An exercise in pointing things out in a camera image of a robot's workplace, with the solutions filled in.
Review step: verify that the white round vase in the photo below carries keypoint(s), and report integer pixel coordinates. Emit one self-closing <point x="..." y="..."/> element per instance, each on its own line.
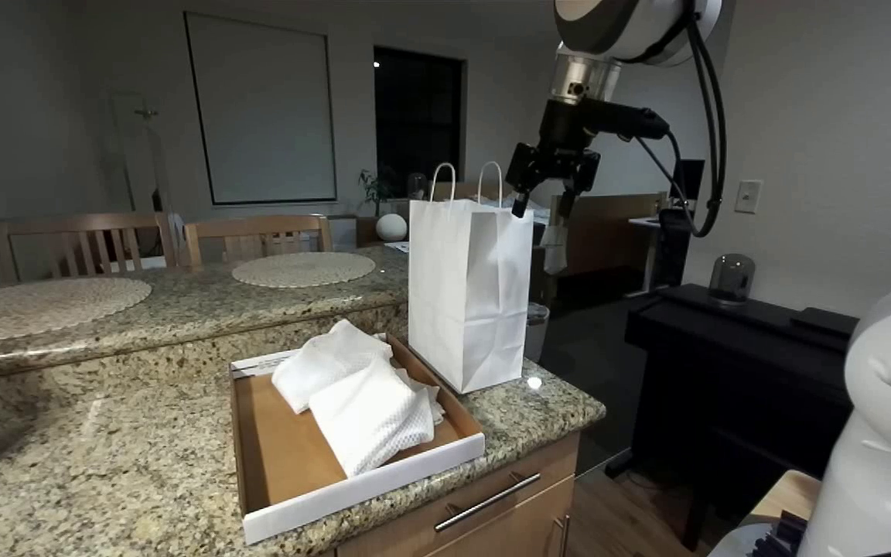
<point x="390" y="228"/>

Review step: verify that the white mesh towel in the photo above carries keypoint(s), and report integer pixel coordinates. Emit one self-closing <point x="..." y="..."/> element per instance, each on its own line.
<point x="370" y="411"/>
<point x="327" y="361"/>

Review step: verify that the black digital piano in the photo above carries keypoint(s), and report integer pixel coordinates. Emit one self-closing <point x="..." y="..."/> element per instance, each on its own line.
<point x="726" y="351"/>

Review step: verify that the flat cardboard tray box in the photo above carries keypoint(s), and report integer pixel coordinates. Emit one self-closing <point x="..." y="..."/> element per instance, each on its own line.
<point x="280" y="454"/>

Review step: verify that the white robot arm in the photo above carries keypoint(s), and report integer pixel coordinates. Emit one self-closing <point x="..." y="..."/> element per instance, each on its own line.
<point x="880" y="411"/>

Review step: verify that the black stand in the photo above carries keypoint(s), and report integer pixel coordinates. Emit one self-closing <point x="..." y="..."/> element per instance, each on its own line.
<point x="678" y="247"/>

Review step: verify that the small potted plant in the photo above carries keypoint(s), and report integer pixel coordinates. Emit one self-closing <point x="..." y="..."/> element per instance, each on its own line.
<point x="373" y="189"/>

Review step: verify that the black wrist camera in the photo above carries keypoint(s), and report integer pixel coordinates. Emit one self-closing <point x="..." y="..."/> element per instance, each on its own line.
<point x="627" y="121"/>

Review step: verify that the wooden chair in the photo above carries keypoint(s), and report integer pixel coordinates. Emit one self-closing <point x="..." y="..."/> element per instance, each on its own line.
<point x="85" y="241"/>
<point x="260" y="235"/>

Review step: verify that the grey roll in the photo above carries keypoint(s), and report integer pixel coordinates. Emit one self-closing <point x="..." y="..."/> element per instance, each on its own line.
<point x="732" y="277"/>

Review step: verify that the wooden counter cabinet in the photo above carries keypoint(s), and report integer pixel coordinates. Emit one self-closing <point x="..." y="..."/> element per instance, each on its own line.
<point x="551" y="516"/>

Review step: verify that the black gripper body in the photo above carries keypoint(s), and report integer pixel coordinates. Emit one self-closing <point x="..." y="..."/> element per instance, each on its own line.
<point x="565" y="159"/>

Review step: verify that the dark window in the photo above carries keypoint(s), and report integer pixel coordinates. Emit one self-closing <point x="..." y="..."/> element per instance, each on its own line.
<point x="416" y="126"/>

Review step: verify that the white wall switch plate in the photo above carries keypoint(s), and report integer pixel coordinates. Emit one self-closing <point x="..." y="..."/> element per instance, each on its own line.
<point x="746" y="196"/>

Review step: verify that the round woven placemat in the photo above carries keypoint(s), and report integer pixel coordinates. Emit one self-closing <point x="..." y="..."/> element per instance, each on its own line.
<point x="44" y="308"/>
<point x="301" y="270"/>

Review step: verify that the brown wooden desk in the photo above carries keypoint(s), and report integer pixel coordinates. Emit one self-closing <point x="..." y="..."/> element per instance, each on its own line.
<point x="611" y="234"/>

